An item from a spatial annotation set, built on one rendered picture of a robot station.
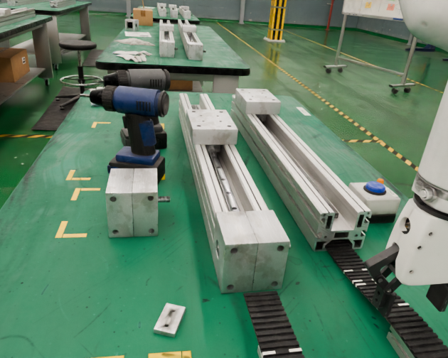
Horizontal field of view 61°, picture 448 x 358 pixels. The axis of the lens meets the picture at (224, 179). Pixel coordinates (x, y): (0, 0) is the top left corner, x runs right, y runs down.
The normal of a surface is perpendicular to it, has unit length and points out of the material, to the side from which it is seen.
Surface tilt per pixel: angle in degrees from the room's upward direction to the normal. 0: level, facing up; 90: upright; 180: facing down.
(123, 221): 90
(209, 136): 90
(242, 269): 90
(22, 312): 0
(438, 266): 89
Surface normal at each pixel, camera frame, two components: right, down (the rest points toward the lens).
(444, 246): 0.18, 0.46
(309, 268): 0.07, -0.89
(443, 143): -0.94, 0.10
